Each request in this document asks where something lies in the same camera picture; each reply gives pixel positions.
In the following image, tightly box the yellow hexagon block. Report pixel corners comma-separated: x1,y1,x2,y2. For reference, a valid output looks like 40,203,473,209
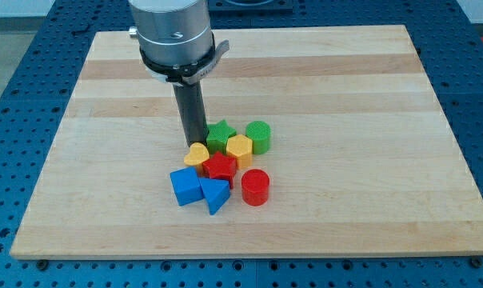
226,134,253,170

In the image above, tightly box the green star block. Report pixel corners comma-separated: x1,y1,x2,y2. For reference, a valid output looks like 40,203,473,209
206,119,237,154

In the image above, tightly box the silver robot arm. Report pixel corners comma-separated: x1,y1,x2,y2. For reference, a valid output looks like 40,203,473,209
129,0,214,66

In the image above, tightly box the red star block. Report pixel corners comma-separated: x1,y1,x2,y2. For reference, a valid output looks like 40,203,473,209
202,151,237,189

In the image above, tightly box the green cylinder block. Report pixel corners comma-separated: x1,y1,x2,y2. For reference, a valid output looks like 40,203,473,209
245,121,271,154

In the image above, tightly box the red cylinder block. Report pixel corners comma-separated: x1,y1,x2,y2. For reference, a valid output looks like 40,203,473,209
241,169,270,206

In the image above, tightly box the yellow heart block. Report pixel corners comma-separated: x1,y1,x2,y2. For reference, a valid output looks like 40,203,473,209
183,142,210,174

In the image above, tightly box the blue triangle block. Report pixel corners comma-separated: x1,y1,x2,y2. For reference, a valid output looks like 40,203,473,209
199,178,230,215

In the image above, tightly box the blue cube block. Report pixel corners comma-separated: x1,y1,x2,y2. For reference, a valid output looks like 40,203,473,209
170,167,204,206

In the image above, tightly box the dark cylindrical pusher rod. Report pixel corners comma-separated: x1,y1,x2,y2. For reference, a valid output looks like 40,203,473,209
173,82,209,146

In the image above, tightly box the light wooden board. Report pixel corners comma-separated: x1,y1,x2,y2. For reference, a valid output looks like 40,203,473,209
10,26,483,260

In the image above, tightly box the black clamp with grey strap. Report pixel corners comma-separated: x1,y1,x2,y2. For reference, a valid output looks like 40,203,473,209
139,33,230,86

